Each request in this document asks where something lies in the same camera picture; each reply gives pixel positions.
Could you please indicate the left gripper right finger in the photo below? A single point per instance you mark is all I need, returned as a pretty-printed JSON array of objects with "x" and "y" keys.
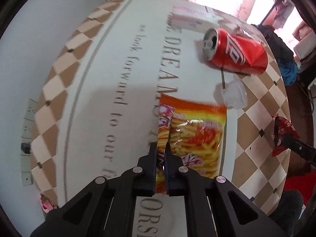
[{"x": 214, "y": 207}]

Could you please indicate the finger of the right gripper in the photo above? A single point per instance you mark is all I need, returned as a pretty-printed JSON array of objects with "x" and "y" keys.
[{"x": 305, "y": 151}]

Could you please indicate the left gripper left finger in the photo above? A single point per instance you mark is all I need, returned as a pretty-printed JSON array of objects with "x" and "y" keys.
[{"x": 105, "y": 207}]

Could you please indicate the red snack wrapper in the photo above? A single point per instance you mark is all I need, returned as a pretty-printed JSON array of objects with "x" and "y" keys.
[{"x": 282, "y": 127}]

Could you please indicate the yellow fries snack bag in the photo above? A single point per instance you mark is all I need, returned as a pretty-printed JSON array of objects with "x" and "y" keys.
[{"x": 194, "y": 132}]

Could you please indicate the red cola can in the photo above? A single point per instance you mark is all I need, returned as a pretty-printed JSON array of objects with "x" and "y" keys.
[{"x": 234, "y": 53}]

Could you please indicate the white blue milk carton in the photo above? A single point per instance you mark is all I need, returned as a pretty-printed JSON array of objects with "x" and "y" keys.
[{"x": 193, "y": 19}]

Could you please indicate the red blanket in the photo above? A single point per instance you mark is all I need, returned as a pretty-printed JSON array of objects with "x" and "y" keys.
[{"x": 304, "y": 184}]

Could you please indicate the blue quilted blanket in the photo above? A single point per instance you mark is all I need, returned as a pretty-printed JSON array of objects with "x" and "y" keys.
[{"x": 288, "y": 70}]

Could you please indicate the small clear plastic cup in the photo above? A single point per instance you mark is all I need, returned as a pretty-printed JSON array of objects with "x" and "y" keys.
[{"x": 235, "y": 95}]

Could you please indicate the white power strip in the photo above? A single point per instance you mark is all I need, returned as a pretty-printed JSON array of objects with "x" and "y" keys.
[{"x": 25, "y": 146}]

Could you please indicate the checkered brown white bedspread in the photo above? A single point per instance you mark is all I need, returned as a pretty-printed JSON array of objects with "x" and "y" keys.
[{"x": 100, "y": 104}]

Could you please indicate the dark grey jacket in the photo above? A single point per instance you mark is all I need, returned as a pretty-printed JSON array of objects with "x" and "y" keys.
[{"x": 279, "y": 49}]

